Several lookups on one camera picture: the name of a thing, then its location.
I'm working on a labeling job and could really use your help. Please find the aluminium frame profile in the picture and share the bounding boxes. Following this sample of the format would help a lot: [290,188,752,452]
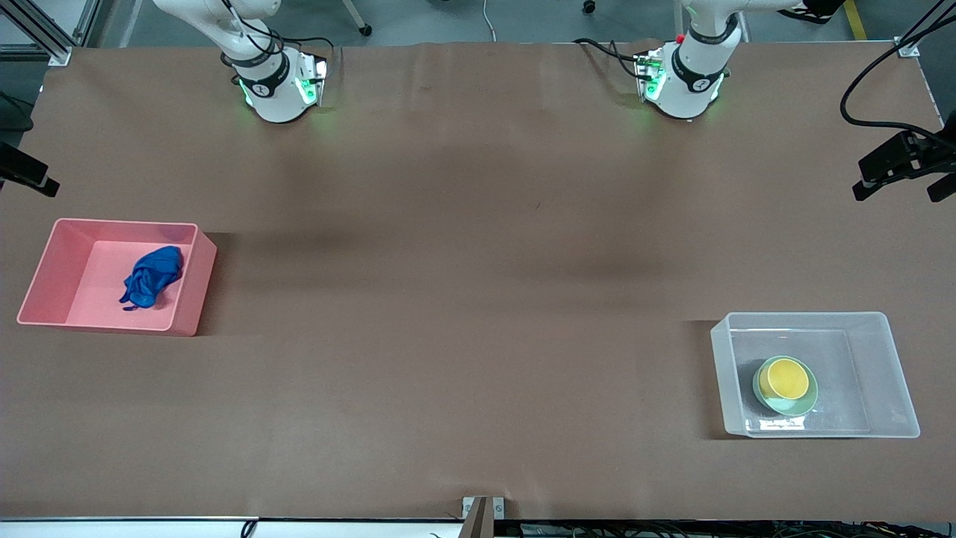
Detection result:
[0,0,102,67]

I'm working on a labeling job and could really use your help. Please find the clear plastic bin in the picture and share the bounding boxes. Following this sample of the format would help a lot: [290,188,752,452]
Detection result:
[710,312,921,439]

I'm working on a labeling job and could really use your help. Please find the black base cable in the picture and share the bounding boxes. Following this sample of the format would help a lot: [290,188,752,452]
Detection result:
[573,37,652,80]
[220,0,341,75]

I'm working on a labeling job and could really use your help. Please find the black left base cable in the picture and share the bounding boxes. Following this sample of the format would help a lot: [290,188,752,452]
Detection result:
[573,37,652,80]

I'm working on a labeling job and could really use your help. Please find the yellow cup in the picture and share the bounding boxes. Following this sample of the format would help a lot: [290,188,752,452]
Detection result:
[759,358,810,401]

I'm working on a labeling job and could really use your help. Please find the blue glove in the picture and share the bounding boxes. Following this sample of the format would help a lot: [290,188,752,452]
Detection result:
[119,246,184,312]

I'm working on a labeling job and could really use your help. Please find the green bowl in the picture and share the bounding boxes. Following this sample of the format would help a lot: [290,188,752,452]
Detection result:
[752,355,819,417]

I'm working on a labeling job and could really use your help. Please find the black right base cable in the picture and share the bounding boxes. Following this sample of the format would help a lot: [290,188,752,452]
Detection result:
[220,0,341,75]

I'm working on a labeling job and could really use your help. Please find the pink plastic bin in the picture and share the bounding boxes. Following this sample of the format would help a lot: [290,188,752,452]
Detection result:
[16,218,218,337]

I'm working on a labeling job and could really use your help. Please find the metal table edge bracket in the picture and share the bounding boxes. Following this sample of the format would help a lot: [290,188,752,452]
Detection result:
[462,496,506,538]

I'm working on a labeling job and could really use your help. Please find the aluminium frame with corner bracket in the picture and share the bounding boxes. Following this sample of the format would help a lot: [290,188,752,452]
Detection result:
[898,0,956,59]

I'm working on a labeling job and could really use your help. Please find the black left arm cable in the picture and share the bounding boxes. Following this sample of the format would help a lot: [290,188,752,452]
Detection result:
[839,0,956,147]

